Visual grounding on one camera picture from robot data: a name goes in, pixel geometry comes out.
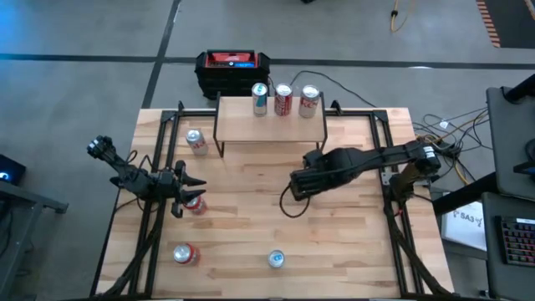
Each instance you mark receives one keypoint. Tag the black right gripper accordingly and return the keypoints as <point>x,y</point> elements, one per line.
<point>317,175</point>

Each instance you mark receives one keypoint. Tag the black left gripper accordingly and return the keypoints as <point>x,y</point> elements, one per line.
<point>167,186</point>

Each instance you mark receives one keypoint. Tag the red strawberry Fanta can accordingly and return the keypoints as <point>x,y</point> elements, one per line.
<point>186,254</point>
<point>197,207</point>

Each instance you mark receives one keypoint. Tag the silver Diet Coke can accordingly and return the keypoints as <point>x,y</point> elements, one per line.
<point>309,106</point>
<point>196,142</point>

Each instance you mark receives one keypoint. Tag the red Coca-Cola can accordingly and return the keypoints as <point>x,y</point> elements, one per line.
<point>283,104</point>

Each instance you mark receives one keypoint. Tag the blue silver Red Bull can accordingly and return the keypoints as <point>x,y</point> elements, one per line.
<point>259,104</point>
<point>276,258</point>

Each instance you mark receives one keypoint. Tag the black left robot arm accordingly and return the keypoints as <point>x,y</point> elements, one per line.
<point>125,173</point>

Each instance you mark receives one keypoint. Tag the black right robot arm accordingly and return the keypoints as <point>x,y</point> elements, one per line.
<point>384,158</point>

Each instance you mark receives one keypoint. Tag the wooden shelf with black legs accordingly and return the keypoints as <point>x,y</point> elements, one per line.
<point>238,123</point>

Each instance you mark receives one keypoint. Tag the black power strip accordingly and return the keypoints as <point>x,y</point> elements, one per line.
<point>449,147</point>

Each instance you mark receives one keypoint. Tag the black table beam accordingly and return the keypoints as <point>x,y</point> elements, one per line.
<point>464,194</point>

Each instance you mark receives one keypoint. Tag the grey metal table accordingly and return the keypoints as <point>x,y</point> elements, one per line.
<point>42,201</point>

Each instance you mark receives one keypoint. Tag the white SA3 sign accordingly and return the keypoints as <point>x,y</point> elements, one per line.
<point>464,228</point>

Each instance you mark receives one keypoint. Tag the black device with blue light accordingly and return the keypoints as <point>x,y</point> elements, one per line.
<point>12,171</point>

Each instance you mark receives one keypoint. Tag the grey computer desk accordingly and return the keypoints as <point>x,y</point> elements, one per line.
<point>491,251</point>

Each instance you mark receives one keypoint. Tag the black desk device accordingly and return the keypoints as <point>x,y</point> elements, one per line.
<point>526,167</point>

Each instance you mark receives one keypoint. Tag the black backlit keyboard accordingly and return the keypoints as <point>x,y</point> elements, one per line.
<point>518,242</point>

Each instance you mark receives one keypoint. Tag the black mat with striped edge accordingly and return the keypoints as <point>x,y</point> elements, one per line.
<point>514,21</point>

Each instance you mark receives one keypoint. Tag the black aluminium table frame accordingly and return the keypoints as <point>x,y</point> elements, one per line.
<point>196,113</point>

